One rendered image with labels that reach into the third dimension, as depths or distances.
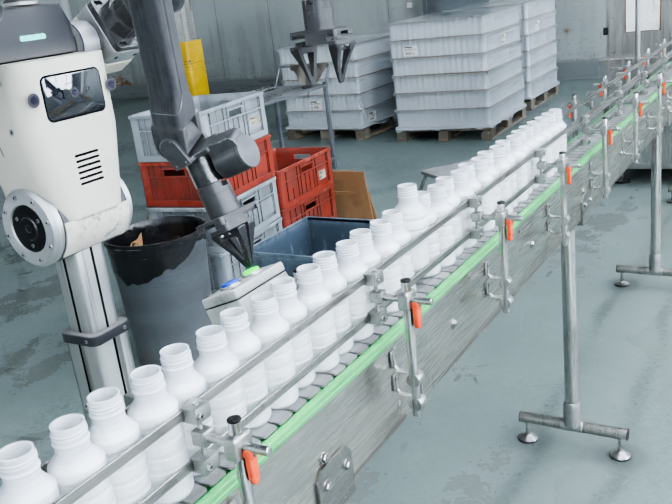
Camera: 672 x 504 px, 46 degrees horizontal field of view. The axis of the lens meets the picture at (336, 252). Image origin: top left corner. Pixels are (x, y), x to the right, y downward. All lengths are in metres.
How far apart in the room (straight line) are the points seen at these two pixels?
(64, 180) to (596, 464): 1.93
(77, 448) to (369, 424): 0.58
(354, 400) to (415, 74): 6.94
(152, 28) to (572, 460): 2.07
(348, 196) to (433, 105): 3.30
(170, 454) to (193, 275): 2.57
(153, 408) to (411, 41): 7.27
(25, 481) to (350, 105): 7.90
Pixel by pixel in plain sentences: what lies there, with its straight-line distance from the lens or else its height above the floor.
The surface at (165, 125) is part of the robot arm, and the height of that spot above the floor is 1.38.
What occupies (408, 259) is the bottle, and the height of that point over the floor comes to 1.08.
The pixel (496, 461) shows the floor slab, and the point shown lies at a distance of 2.83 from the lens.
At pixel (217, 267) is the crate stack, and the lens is 3.83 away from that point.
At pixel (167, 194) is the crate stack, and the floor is 0.73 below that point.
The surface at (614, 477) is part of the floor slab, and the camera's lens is 2.77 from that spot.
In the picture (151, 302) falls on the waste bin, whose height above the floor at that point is 0.38.
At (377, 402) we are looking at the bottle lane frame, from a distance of 1.35.
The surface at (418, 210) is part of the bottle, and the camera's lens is 1.49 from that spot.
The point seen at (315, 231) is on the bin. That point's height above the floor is 0.91.
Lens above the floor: 1.56
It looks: 18 degrees down
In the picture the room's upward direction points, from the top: 7 degrees counter-clockwise
